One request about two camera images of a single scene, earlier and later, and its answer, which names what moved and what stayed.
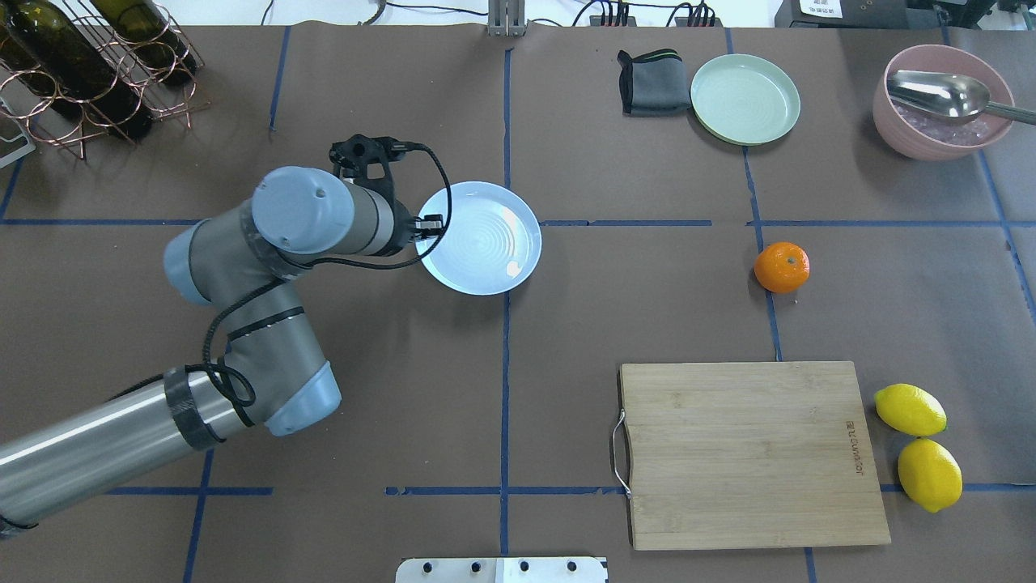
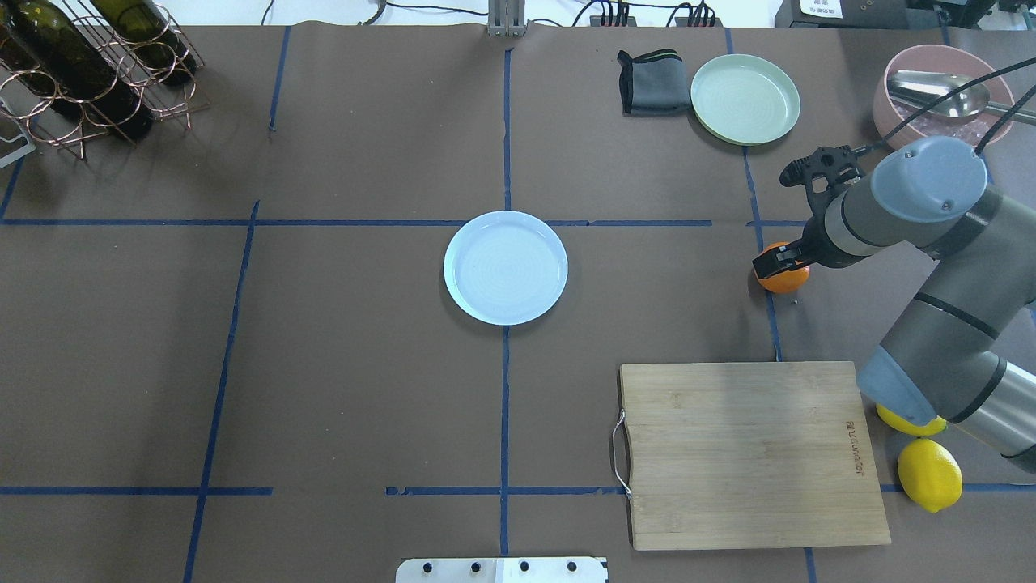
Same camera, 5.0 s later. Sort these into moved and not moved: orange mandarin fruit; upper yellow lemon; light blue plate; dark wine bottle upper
Moved: light blue plate
Not moved: orange mandarin fruit; dark wine bottle upper; upper yellow lemon
